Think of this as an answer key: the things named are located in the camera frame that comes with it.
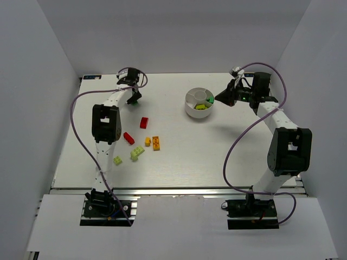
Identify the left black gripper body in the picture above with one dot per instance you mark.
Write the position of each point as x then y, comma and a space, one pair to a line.
134, 97

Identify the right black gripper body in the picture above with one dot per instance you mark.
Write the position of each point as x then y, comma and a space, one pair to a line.
232, 93

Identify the small dark green lego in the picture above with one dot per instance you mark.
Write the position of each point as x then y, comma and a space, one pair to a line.
210, 99

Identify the lime green lego brick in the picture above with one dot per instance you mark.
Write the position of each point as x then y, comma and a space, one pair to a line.
201, 107

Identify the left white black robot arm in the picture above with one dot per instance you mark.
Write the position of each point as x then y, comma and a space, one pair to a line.
106, 131

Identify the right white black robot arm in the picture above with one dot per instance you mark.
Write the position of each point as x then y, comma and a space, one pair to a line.
290, 149

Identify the red lego brick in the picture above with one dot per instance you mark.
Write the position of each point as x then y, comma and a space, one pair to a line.
144, 122

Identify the white round divided container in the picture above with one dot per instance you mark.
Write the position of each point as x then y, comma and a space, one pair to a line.
199, 103

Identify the small red lego piece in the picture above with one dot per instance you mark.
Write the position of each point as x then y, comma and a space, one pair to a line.
130, 140

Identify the small orange lego brick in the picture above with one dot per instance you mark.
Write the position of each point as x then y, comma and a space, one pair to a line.
147, 141

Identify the orange yellow lego brick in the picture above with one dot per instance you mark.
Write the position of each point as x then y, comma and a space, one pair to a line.
155, 143

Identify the left blue table label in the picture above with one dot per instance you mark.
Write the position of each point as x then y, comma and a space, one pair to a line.
91, 77

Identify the pale green lego brick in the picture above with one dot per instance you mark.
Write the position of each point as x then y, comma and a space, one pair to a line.
136, 153

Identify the small pale green lego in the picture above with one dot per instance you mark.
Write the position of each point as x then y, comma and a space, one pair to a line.
117, 160

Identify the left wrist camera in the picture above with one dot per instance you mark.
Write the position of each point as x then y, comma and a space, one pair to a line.
121, 74

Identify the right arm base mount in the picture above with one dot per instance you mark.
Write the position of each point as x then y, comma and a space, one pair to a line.
242, 215

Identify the aluminium front rail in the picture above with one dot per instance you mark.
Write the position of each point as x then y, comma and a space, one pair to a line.
153, 191

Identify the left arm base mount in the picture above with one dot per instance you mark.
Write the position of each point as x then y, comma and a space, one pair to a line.
113, 216

